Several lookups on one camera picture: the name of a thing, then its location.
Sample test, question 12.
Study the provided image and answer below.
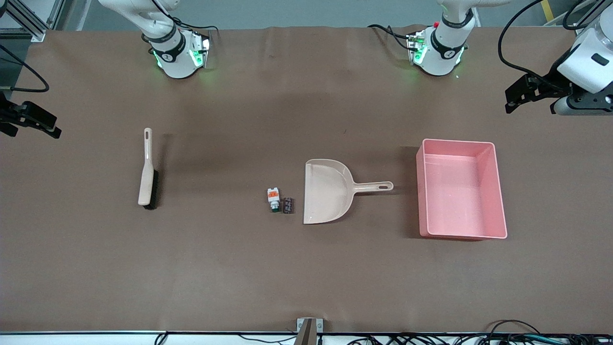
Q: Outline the metal base connector plate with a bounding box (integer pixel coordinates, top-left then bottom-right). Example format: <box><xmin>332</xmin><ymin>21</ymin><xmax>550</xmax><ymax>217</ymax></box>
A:
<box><xmin>191</xmin><ymin>31</ymin><xmax>212</xmax><ymax>69</ymax></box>
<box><xmin>407</xmin><ymin>31</ymin><xmax>428</xmax><ymax>66</ymax></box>

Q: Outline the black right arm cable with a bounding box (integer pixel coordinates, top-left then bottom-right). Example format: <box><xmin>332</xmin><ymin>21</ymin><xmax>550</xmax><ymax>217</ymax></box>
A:
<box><xmin>0</xmin><ymin>46</ymin><xmax>50</xmax><ymax>93</ymax></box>

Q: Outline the black base cable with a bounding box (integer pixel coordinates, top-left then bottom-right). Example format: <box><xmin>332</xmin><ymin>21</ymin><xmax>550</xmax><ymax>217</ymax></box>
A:
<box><xmin>170</xmin><ymin>16</ymin><xmax>220</xmax><ymax>35</ymax></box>
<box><xmin>367</xmin><ymin>23</ymin><xmax>412</xmax><ymax>51</ymax></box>

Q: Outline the aluminium frame profile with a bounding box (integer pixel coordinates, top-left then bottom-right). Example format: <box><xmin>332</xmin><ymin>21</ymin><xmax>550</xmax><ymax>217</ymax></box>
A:
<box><xmin>0</xmin><ymin>0</ymin><xmax>91</xmax><ymax>41</ymax></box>

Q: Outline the beige plastic dustpan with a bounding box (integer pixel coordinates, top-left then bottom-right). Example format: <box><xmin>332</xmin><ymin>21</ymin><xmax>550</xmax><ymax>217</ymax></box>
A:
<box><xmin>303</xmin><ymin>159</ymin><xmax>394</xmax><ymax>225</ymax></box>

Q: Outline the pink plastic bin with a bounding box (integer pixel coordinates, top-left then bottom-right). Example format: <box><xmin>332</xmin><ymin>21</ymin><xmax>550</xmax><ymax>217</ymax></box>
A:
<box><xmin>416</xmin><ymin>138</ymin><xmax>508</xmax><ymax>240</ymax></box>

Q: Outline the black cable bundle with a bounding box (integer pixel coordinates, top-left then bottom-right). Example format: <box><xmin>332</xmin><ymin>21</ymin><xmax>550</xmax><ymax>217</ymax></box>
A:
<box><xmin>347</xmin><ymin>333</ymin><xmax>613</xmax><ymax>345</ymax></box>

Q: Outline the black looped cable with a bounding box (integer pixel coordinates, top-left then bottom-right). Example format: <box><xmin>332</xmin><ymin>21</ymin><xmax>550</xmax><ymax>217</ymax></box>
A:
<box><xmin>485</xmin><ymin>320</ymin><xmax>543</xmax><ymax>344</ymax></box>

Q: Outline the metal table edge bracket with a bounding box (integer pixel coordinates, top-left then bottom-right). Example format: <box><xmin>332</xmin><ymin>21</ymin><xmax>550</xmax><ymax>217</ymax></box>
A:
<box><xmin>295</xmin><ymin>318</ymin><xmax>324</xmax><ymax>345</ymax></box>

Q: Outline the white table edge rail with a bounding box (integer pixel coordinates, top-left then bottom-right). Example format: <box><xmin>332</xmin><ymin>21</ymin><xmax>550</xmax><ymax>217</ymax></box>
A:
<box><xmin>0</xmin><ymin>332</ymin><xmax>613</xmax><ymax>345</ymax></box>

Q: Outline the large table cover mat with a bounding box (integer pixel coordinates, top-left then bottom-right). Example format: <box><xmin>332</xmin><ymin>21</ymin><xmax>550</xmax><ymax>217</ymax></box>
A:
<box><xmin>0</xmin><ymin>24</ymin><xmax>613</xmax><ymax>334</ymax></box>

